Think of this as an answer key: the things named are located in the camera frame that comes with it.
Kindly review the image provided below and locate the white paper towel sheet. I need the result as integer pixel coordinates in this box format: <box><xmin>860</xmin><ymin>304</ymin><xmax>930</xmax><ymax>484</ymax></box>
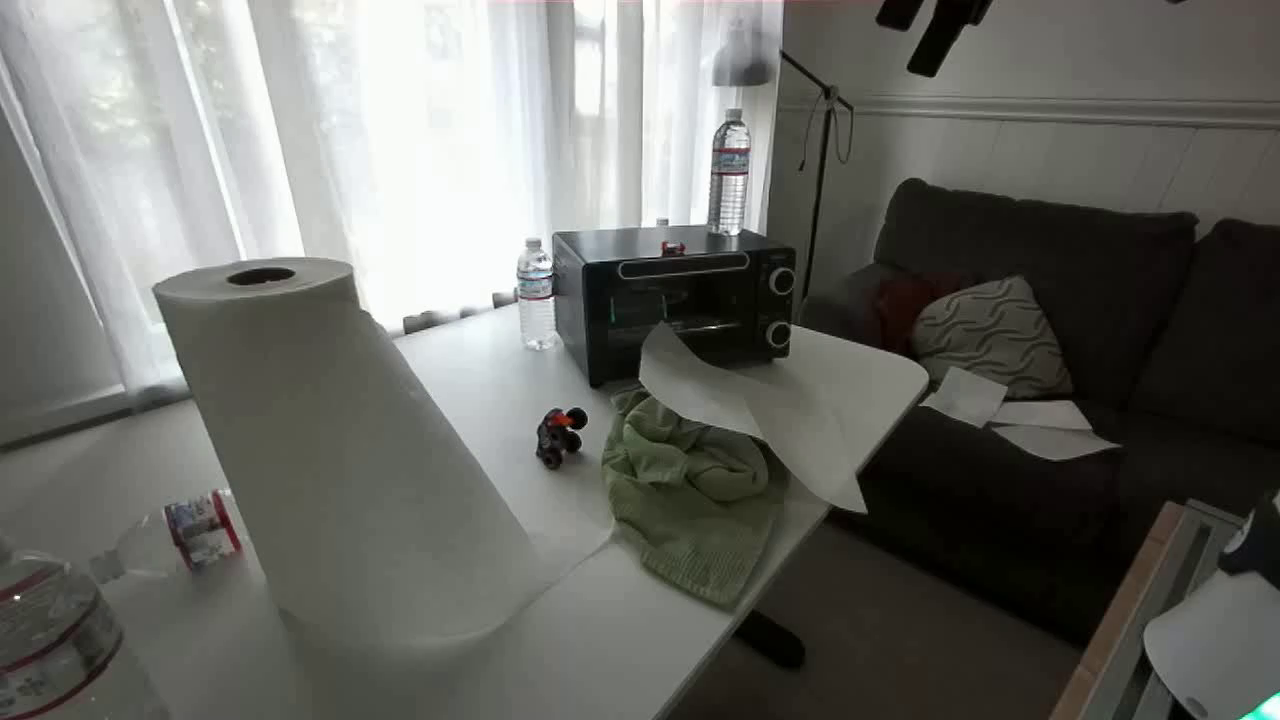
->
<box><xmin>637</xmin><ymin>317</ymin><xmax>930</xmax><ymax>517</ymax></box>

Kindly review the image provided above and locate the black toaster oven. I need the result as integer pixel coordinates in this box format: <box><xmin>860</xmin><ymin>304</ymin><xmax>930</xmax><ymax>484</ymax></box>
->
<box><xmin>546</xmin><ymin>222</ymin><xmax>798</xmax><ymax>391</ymax></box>

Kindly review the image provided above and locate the green cloth towel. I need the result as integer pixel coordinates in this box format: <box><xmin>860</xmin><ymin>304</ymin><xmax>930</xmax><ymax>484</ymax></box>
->
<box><xmin>595</xmin><ymin>388</ymin><xmax>784</xmax><ymax>612</ymax></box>

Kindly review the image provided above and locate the white paper towel roll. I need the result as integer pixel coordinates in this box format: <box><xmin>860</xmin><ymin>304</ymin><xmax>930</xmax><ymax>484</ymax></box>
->
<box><xmin>151</xmin><ymin>253</ymin><xmax>625</xmax><ymax>655</ymax></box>

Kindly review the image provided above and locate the black floor lamp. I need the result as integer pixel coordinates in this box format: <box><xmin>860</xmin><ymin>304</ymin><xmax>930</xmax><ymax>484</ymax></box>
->
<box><xmin>708</xmin><ymin>15</ymin><xmax>856</xmax><ymax>317</ymax></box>

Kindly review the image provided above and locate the tall clear water bottle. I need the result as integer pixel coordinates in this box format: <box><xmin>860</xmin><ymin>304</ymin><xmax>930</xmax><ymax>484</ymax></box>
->
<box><xmin>704</xmin><ymin>106</ymin><xmax>757</xmax><ymax>239</ymax></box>

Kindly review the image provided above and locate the dark red cushion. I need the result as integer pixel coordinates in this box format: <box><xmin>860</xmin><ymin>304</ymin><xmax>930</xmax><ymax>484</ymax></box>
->
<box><xmin>864</xmin><ymin>266</ymin><xmax>963</xmax><ymax>356</ymax></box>

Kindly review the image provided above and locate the beige patterned pillow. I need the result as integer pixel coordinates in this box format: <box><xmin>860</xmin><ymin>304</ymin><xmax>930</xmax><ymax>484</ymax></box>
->
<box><xmin>910</xmin><ymin>274</ymin><xmax>1076</xmax><ymax>401</ymax></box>

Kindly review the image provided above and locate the small white paper sheet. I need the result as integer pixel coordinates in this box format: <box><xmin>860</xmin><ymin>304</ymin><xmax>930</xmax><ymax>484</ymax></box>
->
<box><xmin>917</xmin><ymin>364</ymin><xmax>1010</xmax><ymax>434</ymax></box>

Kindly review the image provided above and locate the large white paper sheet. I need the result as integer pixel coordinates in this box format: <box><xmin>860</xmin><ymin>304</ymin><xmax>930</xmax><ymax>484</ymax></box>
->
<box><xmin>993</xmin><ymin>395</ymin><xmax>1125</xmax><ymax>469</ymax></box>

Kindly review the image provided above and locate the small clear water bottle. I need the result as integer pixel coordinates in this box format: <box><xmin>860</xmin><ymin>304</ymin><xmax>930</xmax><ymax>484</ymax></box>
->
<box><xmin>511</xmin><ymin>237</ymin><xmax>556</xmax><ymax>356</ymax></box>

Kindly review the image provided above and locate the dark grey couch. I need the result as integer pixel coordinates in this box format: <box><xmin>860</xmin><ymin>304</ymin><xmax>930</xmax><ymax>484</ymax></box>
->
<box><xmin>794</xmin><ymin>178</ymin><xmax>1280</xmax><ymax>652</ymax></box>

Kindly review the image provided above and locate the white sheer curtain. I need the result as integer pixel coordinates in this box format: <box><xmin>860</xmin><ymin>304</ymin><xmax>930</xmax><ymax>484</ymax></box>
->
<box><xmin>0</xmin><ymin>0</ymin><xmax>793</xmax><ymax>449</ymax></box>

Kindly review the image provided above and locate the red and black toy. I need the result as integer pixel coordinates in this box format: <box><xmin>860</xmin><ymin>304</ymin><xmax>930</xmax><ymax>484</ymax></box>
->
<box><xmin>533</xmin><ymin>404</ymin><xmax>590</xmax><ymax>474</ymax></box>

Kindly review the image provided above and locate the black table leg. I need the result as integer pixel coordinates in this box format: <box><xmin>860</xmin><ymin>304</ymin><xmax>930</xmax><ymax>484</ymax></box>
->
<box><xmin>732</xmin><ymin>612</ymin><xmax>813</xmax><ymax>673</ymax></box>

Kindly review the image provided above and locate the small red-white labelled container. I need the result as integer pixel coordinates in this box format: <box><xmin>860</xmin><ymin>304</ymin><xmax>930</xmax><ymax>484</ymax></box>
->
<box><xmin>93</xmin><ymin>488</ymin><xmax>246</xmax><ymax>586</ymax></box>

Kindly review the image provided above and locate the red-labelled water bottle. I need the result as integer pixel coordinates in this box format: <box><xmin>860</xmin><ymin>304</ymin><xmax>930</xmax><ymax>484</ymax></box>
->
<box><xmin>0</xmin><ymin>531</ymin><xmax>173</xmax><ymax>720</ymax></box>

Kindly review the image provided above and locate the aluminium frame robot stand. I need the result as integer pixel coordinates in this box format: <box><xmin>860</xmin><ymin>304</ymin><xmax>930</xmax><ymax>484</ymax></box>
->
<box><xmin>1048</xmin><ymin>497</ymin><xmax>1252</xmax><ymax>720</ymax></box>

